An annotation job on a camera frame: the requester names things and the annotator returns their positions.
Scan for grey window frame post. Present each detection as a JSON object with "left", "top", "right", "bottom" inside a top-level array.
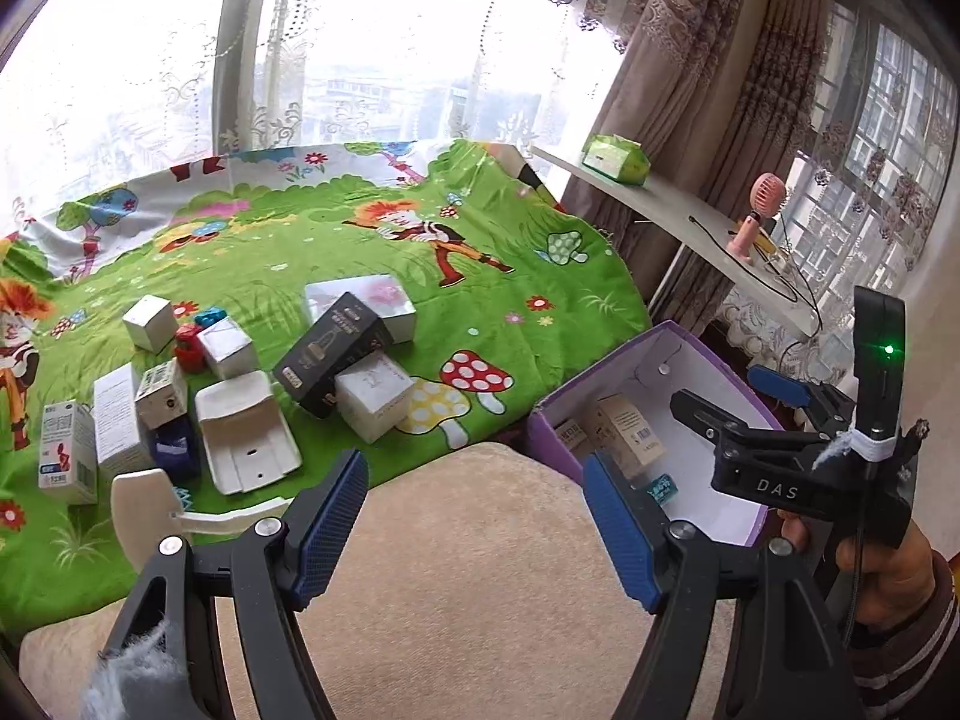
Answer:
[{"left": 212, "top": 0, "right": 280, "bottom": 155}]

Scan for white blue medicine box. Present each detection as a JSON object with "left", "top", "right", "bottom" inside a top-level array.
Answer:
[{"left": 39, "top": 401, "right": 99, "bottom": 505}]

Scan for beige box with label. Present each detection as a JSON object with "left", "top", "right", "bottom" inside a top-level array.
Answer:
[{"left": 596, "top": 394, "right": 665, "bottom": 478}]

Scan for tall white box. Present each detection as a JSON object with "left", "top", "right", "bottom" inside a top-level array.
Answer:
[{"left": 94, "top": 364, "right": 155, "bottom": 477}]

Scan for purple cardboard box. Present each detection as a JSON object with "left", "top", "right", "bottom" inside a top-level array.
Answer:
[{"left": 525, "top": 320, "right": 785, "bottom": 550}]

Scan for small white cube box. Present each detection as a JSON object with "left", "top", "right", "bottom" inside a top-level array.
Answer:
[{"left": 122, "top": 295, "right": 179, "bottom": 353}]

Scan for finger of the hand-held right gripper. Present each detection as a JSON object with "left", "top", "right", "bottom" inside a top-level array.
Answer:
[
  {"left": 748, "top": 364, "right": 856, "bottom": 432},
  {"left": 670, "top": 388, "right": 826, "bottom": 466}
]

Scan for pink handheld fan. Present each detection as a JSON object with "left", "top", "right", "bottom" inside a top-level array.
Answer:
[{"left": 726, "top": 172, "right": 785, "bottom": 266}]

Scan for beige cushion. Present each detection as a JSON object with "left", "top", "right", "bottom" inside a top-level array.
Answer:
[{"left": 19, "top": 442, "right": 781, "bottom": 720}]

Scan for large white pink-print box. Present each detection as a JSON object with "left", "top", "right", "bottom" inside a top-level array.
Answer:
[{"left": 304, "top": 274, "right": 417, "bottom": 346}]

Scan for white box with brown print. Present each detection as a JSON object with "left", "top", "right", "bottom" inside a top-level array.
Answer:
[{"left": 555, "top": 420, "right": 602, "bottom": 466}]

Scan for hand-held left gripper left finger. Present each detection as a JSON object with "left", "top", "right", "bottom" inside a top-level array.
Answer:
[{"left": 97, "top": 448, "right": 370, "bottom": 720}]

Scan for person's right forearm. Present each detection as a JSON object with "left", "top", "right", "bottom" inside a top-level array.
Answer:
[{"left": 847, "top": 549, "right": 960, "bottom": 720}]

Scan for black product box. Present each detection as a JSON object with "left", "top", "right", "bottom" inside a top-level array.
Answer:
[{"left": 274, "top": 292, "right": 395, "bottom": 419}]

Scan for red toy block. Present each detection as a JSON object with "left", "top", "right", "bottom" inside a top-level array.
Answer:
[{"left": 175, "top": 325, "right": 207, "bottom": 372}]

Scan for white shelf board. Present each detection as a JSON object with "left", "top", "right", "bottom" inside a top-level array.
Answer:
[{"left": 529, "top": 146, "right": 822, "bottom": 338}]

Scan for person's right hand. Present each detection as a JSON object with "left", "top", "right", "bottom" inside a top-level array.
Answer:
[{"left": 778, "top": 511, "right": 938, "bottom": 629}]

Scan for white plastic tray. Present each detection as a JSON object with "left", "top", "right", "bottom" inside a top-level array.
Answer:
[{"left": 195, "top": 371, "right": 303, "bottom": 496}]

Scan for black cable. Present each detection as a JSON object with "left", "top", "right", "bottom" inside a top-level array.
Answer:
[{"left": 688, "top": 216, "right": 824, "bottom": 332}]

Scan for white plastic hook holder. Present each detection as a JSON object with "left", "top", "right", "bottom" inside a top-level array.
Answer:
[{"left": 111, "top": 469, "right": 295, "bottom": 572}]

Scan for sheer lace curtain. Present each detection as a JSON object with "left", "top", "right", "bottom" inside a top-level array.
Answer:
[{"left": 0, "top": 0, "right": 653, "bottom": 241}]

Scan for white patterned small box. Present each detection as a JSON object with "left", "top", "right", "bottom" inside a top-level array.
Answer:
[{"left": 135, "top": 358, "right": 188, "bottom": 428}]

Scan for glossy blue box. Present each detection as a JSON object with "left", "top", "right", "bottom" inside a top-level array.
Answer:
[{"left": 150, "top": 416, "right": 202, "bottom": 481}]

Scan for grey fluff tuft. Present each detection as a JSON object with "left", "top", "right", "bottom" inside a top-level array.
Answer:
[{"left": 81, "top": 626, "right": 188, "bottom": 720}]

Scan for brown patterned curtain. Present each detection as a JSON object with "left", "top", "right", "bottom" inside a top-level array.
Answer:
[{"left": 562, "top": 0, "right": 835, "bottom": 316}]

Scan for white lace side curtain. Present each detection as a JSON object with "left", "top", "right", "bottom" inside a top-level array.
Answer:
[{"left": 720, "top": 7, "right": 960, "bottom": 391}]

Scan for white box with silver face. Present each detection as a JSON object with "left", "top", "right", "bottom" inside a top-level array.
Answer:
[{"left": 199, "top": 315, "right": 260, "bottom": 381}]

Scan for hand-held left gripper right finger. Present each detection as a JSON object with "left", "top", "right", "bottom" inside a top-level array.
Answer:
[{"left": 583, "top": 454, "right": 863, "bottom": 720}]

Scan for green tissue pack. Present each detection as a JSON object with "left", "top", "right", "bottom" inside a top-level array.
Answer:
[{"left": 583, "top": 133, "right": 650, "bottom": 185}]

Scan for white box with grey logo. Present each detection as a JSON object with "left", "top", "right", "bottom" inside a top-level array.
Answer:
[{"left": 335, "top": 356, "right": 415, "bottom": 443}]

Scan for green printed blanket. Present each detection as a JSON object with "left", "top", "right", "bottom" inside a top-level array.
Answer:
[{"left": 0, "top": 139, "right": 652, "bottom": 635}]

